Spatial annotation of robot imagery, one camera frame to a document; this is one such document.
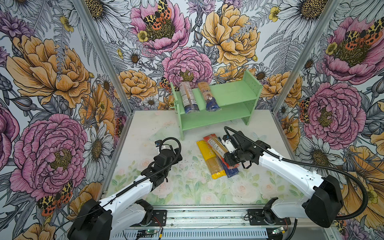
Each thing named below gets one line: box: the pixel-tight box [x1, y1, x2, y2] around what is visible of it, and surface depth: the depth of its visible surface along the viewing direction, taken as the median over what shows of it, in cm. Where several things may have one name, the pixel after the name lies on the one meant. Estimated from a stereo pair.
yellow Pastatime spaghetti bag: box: [196, 139, 227, 180], surface depth 92 cm
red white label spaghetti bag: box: [203, 133, 240, 170], surface depth 89 cm
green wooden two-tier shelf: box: [169, 70, 263, 141], surface depth 99 cm
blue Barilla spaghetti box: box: [219, 155, 240, 178], surface depth 89 cm
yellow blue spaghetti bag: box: [197, 81, 222, 112], surface depth 87 cm
